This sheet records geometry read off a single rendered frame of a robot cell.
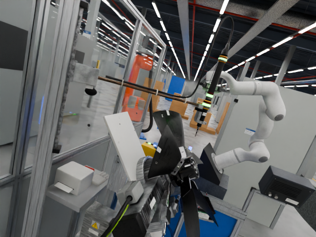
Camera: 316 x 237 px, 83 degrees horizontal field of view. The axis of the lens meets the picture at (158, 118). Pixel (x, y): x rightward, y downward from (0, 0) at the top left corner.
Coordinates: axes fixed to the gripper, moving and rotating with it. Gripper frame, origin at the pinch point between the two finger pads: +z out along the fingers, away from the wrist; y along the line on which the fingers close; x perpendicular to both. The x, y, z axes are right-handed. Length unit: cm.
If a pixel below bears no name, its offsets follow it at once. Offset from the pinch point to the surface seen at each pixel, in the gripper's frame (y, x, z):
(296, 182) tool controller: -72, -42, -29
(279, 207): -151, -130, -179
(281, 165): -130, -69, -178
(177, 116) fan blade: 13.4, -22.6, -6.3
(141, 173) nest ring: 19, -52, 20
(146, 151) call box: 31, -61, -31
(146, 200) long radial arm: 10, -51, 40
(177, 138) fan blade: 8.6, -32.6, 3.2
